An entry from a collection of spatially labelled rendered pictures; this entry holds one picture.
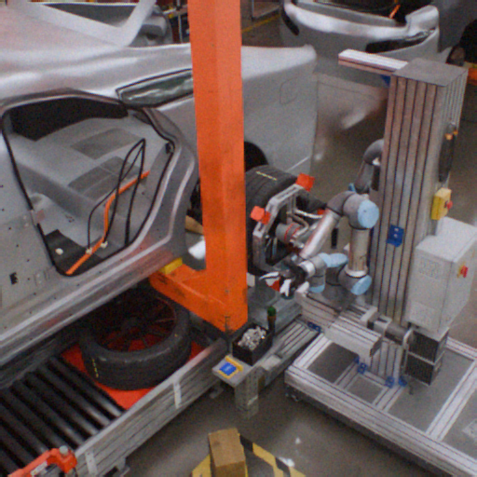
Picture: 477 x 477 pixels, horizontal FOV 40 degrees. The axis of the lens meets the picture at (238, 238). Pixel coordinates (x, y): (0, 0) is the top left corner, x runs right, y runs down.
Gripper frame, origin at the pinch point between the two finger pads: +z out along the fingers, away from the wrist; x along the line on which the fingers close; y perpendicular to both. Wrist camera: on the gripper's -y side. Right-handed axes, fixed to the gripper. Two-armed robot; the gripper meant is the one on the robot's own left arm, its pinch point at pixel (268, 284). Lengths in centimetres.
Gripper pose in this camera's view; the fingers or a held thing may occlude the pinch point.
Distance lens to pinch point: 296.3
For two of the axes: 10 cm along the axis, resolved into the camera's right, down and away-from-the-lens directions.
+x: -5.9, -3.3, 7.3
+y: 1.1, 8.7, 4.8
